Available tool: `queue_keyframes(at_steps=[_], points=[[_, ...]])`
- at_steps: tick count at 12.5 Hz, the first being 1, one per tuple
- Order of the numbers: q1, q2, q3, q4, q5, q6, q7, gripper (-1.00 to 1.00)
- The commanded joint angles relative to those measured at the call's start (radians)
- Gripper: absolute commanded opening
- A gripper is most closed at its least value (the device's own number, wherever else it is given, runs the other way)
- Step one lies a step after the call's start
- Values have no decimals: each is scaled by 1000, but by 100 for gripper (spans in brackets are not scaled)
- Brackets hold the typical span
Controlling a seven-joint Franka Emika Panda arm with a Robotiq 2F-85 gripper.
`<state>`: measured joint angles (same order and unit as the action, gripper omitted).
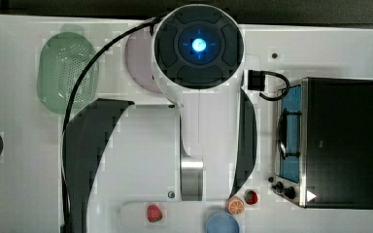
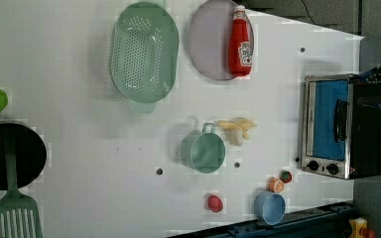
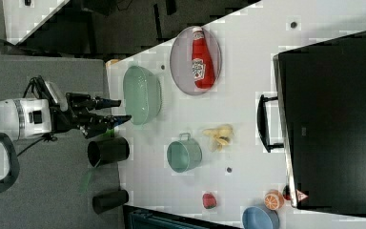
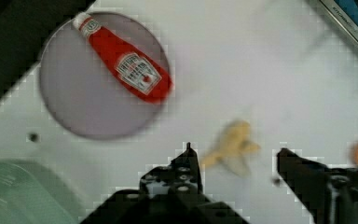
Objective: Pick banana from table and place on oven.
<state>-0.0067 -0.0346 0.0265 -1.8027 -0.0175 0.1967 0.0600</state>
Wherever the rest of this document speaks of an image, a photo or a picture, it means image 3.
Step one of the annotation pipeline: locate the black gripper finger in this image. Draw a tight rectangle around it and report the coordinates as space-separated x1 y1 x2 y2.
106 115 132 130
95 98 121 110

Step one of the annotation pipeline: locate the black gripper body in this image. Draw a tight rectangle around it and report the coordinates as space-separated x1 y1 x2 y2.
49 93 109 138

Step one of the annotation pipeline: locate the peeled yellow banana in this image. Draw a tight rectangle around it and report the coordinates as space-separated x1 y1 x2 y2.
202 124 234 152

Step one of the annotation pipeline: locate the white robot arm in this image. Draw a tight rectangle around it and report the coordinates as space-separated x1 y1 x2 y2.
0 93 131 193

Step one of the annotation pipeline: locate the green toy fruit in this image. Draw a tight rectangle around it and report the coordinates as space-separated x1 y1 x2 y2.
103 129 115 137

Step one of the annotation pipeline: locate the black cylinder pot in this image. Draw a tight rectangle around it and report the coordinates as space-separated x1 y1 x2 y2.
88 137 130 167

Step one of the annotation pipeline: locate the green colander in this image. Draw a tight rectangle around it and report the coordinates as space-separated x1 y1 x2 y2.
123 66 162 125

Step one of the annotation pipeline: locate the green spatula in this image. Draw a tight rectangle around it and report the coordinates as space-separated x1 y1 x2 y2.
79 170 92 193

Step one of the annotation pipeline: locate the green metal cup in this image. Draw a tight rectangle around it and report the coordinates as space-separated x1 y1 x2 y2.
167 133 202 173

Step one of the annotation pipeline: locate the black cylinder container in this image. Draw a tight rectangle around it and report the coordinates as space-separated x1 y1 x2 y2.
92 190 130 215

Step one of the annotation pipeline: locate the grey round plate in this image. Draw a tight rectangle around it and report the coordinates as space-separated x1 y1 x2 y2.
170 26 222 95

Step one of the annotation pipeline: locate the dark blue crate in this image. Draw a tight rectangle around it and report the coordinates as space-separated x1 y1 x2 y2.
123 205 239 229

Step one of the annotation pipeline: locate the red ketchup bottle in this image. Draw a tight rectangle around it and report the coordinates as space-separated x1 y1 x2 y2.
192 27 215 90

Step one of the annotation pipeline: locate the red toy strawberry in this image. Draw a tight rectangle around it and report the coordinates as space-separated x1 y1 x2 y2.
202 193 217 209

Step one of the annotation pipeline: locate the blue bowl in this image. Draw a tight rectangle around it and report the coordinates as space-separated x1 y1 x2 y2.
242 205 279 229

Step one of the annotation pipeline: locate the orange slice toy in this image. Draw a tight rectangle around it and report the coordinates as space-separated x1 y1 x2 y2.
264 190 285 210

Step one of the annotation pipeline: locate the small red green toy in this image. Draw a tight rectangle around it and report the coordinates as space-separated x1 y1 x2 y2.
282 185 291 200

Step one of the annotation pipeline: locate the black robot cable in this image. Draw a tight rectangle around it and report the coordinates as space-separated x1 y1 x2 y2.
16 75 58 157

